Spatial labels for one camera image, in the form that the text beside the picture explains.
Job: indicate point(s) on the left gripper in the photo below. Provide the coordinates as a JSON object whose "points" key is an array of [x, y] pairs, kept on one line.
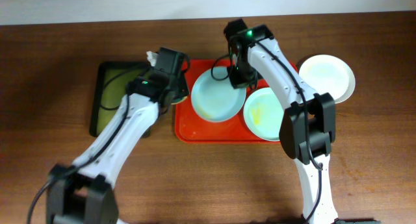
{"points": [[181, 88]]}

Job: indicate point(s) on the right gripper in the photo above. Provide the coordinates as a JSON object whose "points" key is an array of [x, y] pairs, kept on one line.
{"points": [[235, 81]]}

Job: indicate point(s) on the light blue plate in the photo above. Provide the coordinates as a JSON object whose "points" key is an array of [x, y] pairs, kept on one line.
{"points": [[216, 101]]}

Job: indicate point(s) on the light green plate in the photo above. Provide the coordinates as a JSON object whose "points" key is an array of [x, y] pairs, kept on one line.
{"points": [[263, 114]]}

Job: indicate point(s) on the white plate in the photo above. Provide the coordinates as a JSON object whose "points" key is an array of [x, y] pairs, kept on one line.
{"points": [[328, 74]]}

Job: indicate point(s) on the green and yellow sponge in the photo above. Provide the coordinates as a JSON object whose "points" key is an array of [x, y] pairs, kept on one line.
{"points": [[179, 100]]}

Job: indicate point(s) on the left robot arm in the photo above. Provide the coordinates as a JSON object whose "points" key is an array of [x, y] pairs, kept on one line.
{"points": [[84, 191]]}

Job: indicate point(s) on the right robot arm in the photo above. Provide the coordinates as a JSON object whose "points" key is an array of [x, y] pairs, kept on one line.
{"points": [[308, 126]]}

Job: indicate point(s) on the black tray with green water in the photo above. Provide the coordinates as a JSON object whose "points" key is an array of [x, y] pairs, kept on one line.
{"points": [[113, 76]]}

